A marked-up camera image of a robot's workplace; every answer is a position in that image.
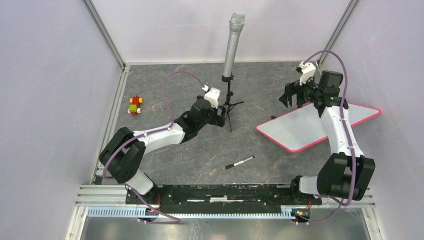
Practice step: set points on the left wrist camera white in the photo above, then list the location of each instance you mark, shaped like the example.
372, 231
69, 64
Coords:
211, 94

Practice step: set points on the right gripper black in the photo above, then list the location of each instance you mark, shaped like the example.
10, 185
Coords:
293, 88

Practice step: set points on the black microphone tripod stand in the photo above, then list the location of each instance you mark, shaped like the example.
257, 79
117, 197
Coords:
228, 105

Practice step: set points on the whiteboard with pink frame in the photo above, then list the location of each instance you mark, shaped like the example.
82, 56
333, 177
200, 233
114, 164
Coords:
303, 128

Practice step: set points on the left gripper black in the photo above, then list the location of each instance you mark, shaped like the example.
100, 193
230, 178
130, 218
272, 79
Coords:
218, 119

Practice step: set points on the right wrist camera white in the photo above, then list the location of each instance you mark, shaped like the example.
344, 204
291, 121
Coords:
307, 71

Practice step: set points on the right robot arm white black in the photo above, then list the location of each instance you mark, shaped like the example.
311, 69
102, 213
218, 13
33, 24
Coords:
347, 173

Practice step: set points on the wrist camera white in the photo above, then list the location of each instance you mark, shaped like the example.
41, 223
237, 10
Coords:
307, 71
211, 94

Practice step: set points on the colourful toy block car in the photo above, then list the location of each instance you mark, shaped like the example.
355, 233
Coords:
134, 107

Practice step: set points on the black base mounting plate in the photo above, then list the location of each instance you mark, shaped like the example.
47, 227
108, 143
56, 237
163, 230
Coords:
227, 198

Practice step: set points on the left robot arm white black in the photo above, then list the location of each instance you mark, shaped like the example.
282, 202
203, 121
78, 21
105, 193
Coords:
123, 154

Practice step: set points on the slotted aluminium rail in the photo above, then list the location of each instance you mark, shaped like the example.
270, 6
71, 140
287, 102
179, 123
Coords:
142, 212

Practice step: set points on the silver microphone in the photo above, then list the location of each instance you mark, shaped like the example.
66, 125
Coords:
236, 25

